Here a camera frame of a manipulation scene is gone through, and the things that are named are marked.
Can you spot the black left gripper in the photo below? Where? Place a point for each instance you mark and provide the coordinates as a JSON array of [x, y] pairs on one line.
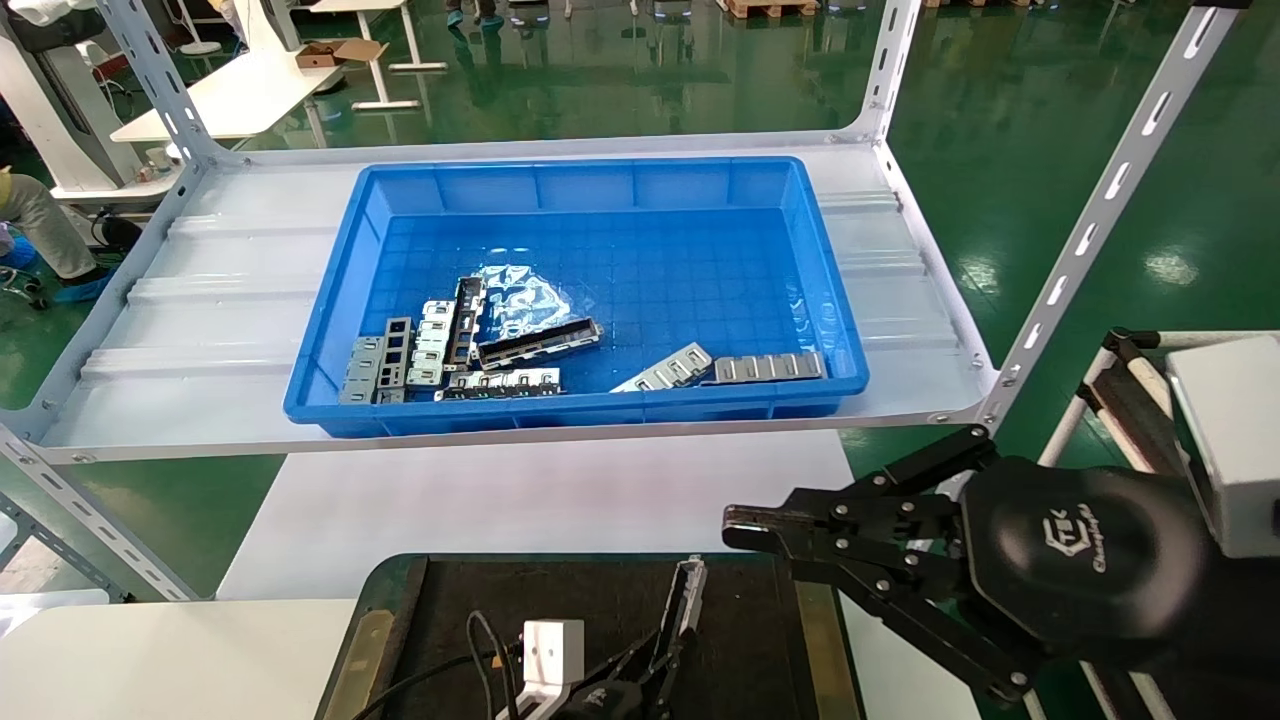
[[605, 702]]

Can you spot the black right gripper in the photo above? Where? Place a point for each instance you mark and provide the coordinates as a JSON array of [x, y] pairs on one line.
[[1080, 550]]

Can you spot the grey metal channel part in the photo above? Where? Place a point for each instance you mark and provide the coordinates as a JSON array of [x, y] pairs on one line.
[[688, 595]]

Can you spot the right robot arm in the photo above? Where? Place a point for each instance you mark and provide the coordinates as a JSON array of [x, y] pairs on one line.
[[1245, 620]]

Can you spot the black container tray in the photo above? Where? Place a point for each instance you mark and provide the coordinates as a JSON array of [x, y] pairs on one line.
[[450, 600]]

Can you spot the grey flat metal part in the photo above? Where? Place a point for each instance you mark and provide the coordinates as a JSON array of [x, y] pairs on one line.
[[364, 370], [770, 368]]

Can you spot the dark metal channel part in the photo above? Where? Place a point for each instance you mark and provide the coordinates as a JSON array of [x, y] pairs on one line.
[[540, 345], [467, 320]]

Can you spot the white cart black grip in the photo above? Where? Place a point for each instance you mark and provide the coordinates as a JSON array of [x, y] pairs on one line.
[[1120, 400]]

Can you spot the blue plastic bin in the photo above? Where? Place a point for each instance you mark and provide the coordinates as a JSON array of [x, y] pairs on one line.
[[700, 250]]

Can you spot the clear plastic bag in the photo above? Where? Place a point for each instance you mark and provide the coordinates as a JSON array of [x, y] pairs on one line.
[[525, 295]]

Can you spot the white metal shelving rack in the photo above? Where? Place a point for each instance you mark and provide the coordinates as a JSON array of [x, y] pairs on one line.
[[240, 300]]

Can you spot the wooden pallet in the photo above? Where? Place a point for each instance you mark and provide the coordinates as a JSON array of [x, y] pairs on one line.
[[770, 8]]

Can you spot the white table with legs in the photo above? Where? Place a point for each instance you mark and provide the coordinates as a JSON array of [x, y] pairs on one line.
[[385, 50]]

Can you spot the blue shoe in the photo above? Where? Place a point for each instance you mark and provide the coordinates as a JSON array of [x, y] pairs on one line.
[[85, 288]]

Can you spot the open cardboard box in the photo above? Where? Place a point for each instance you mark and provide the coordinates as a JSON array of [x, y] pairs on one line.
[[335, 53]]

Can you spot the white work table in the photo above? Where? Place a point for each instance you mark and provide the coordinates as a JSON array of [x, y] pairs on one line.
[[240, 95]]

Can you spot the person leg white trousers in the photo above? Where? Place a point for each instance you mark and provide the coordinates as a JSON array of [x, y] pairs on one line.
[[40, 225]]

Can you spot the white round stand base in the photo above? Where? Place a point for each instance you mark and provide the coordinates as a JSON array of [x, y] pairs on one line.
[[200, 45]]

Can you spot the white machine housing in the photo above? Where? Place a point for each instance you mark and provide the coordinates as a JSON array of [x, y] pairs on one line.
[[50, 110]]

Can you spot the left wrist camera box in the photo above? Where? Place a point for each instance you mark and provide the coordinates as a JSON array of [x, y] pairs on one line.
[[552, 655]]

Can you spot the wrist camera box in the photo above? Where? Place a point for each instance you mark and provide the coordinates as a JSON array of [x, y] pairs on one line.
[[552, 655], [1235, 440]]

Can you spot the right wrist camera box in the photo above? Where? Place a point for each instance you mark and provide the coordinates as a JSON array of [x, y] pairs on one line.
[[1235, 440]]

